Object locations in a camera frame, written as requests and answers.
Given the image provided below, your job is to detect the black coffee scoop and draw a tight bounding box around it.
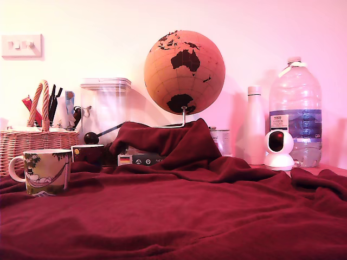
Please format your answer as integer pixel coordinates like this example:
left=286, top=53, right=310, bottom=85
left=83, top=122, right=127, bottom=145

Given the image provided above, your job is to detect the dark red fleece cloth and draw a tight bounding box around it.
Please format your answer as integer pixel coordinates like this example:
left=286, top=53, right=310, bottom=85
left=0, top=118, right=347, bottom=260

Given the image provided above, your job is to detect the wicker basket with handle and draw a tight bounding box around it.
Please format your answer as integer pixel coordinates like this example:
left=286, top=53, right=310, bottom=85
left=0, top=80, right=80, bottom=177

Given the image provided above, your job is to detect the box with German flag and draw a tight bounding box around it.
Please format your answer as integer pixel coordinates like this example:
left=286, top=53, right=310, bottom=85
left=117, top=147, right=168, bottom=167

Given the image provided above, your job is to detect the white light switch plate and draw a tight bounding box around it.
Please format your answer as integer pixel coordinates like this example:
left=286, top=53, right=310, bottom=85
left=1, top=34, right=44, bottom=59

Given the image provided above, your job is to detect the dark red mug white handle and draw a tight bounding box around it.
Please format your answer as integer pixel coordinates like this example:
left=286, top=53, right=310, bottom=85
left=70, top=144, right=105, bottom=167

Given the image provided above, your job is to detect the dark wooden tool handle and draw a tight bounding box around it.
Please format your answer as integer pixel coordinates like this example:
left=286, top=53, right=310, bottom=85
left=73, top=106, right=82, bottom=128

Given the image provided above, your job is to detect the small white round camera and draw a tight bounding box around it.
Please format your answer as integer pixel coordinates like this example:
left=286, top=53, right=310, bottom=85
left=264, top=130, right=295, bottom=171

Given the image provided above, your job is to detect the cork globe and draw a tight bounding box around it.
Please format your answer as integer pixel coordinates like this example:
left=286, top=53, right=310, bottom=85
left=144, top=30, right=226, bottom=114

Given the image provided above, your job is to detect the blue and cork card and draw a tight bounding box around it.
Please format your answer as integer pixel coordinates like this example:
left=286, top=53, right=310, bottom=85
left=64, top=90, right=75, bottom=128

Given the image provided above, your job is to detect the white insulated bottle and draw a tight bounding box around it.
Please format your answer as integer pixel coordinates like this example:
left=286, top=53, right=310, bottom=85
left=243, top=86, right=266, bottom=165

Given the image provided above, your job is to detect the cartoon hammock print mug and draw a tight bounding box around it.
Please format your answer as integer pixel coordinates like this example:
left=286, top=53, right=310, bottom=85
left=8, top=148, right=73, bottom=197

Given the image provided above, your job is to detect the red packet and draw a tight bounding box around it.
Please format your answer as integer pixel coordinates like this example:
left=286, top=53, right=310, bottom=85
left=21, top=97, right=43, bottom=127

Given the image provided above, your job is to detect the black kitchen utensil handle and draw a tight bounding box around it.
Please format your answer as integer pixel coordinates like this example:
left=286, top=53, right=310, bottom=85
left=53, top=87, right=63, bottom=120
left=48, top=84, right=57, bottom=124

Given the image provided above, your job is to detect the white tin can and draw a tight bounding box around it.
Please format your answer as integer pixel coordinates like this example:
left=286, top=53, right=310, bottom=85
left=208, top=126, right=231, bottom=157

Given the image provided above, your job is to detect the large clear water bottle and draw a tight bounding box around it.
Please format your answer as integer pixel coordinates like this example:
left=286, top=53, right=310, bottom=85
left=269, top=56, right=323, bottom=168

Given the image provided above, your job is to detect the clear plastic storage container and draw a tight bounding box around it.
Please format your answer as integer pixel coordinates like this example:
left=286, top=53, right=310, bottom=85
left=80, top=77, right=132, bottom=145

